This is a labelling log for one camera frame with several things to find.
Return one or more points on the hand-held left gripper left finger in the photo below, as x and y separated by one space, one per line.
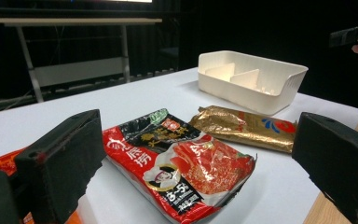
62 155

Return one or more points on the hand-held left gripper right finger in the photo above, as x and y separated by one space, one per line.
338 158

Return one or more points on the gold foil packet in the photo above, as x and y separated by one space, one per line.
239 129

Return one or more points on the white plastic storage basket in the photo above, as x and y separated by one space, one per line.
251 90

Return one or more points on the red and black sauce packet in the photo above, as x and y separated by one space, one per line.
195 168

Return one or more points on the white metal-legged desk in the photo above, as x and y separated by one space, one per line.
74 21

